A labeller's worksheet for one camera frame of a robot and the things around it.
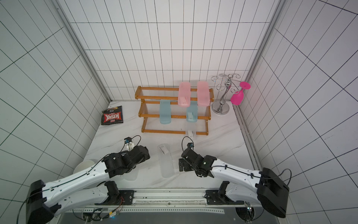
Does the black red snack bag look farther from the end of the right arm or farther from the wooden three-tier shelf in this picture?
the end of the right arm

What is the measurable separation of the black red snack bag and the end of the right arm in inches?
26.4

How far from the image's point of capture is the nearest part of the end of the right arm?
56 centimetres

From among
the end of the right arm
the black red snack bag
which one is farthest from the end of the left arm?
the black red snack bag

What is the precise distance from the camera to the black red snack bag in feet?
3.48
